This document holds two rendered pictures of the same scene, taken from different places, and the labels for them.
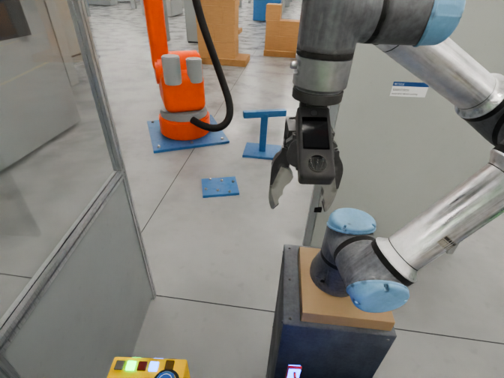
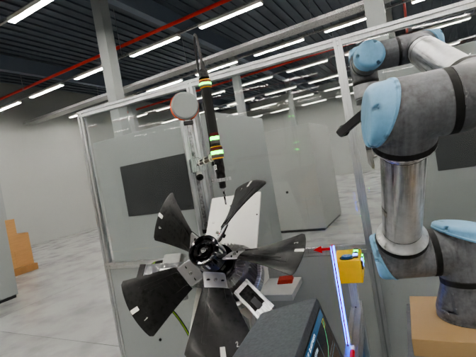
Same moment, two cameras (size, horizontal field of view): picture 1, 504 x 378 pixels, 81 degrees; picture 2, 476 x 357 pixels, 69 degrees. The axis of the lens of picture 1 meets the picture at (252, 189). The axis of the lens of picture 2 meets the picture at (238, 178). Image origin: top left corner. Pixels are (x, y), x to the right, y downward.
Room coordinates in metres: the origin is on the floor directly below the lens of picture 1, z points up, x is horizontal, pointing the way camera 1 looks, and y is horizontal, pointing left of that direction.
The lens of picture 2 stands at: (0.42, -1.23, 1.49)
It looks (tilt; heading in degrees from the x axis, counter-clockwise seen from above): 2 degrees down; 112
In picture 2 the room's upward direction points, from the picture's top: 10 degrees counter-clockwise
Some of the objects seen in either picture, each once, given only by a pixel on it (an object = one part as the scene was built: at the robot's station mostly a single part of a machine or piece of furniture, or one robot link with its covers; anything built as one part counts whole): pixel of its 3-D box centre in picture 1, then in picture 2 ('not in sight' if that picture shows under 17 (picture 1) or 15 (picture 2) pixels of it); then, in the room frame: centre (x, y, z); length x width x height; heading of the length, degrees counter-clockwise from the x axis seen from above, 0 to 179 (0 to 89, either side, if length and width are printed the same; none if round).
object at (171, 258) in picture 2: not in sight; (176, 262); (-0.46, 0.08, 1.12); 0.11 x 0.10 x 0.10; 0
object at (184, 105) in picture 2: not in sight; (184, 106); (-0.51, 0.50, 1.88); 0.17 x 0.15 x 0.16; 0
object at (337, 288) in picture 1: (338, 263); (468, 294); (0.58, -0.26, 1.09); 0.15 x 0.15 x 0.10
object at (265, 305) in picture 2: not in sight; (258, 304); (-0.05, -0.06, 0.98); 0.20 x 0.16 x 0.20; 90
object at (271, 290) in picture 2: not in sight; (263, 289); (-0.21, 0.46, 0.84); 0.36 x 0.24 x 0.03; 0
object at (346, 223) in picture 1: (349, 236); (458, 247); (0.58, -0.26, 1.21); 0.13 x 0.12 x 0.14; 7
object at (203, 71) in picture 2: not in sight; (212, 125); (-0.10, -0.09, 1.66); 0.04 x 0.04 x 0.46
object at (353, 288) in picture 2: not in sight; (353, 291); (0.26, 0.20, 0.92); 0.03 x 0.03 x 0.12; 0
